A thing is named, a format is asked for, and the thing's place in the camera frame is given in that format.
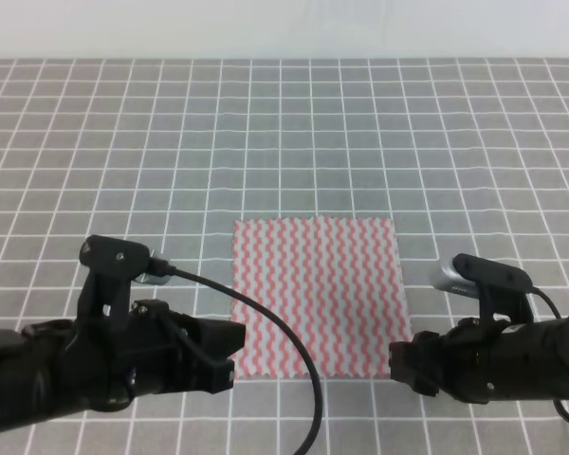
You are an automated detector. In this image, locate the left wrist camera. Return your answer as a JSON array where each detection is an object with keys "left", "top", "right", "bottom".
[{"left": 77, "top": 235, "right": 170, "bottom": 330}]

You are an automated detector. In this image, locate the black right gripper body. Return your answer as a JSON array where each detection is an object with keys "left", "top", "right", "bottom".
[{"left": 389, "top": 318, "right": 488, "bottom": 404}]

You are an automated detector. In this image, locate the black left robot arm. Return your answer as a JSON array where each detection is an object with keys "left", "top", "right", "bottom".
[{"left": 0, "top": 300, "right": 246, "bottom": 432}]

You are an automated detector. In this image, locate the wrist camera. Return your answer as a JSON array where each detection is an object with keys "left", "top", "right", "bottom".
[
  {"left": 77, "top": 235, "right": 170, "bottom": 330},
  {"left": 430, "top": 253, "right": 534, "bottom": 324}
]

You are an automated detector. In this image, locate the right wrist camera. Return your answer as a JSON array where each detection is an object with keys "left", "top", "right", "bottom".
[{"left": 430, "top": 253, "right": 534, "bottom": 324}]

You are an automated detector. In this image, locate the black left camera cable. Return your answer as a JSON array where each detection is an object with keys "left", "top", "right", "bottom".
[{"left": 160, "top": 263, "right": 324, "bottom": 455}]

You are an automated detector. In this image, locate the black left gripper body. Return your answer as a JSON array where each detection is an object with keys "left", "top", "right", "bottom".
[{"left": 109, "top": 300, "right": 246, "bottom": 403}]

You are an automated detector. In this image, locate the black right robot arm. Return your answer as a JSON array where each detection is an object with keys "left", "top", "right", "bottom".
[{"left": 389, "top": 316, "right": 569, "bottom": 404}]

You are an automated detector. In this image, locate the grey checked tablecloth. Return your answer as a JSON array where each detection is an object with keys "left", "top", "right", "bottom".
[{"left": 0, "top": 58, "right": 569, "bottom": 454}]

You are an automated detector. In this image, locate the pink white wavy towel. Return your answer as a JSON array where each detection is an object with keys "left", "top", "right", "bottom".
[{"left": 232, "top": 216, "right": 412, "bottom": 378}]

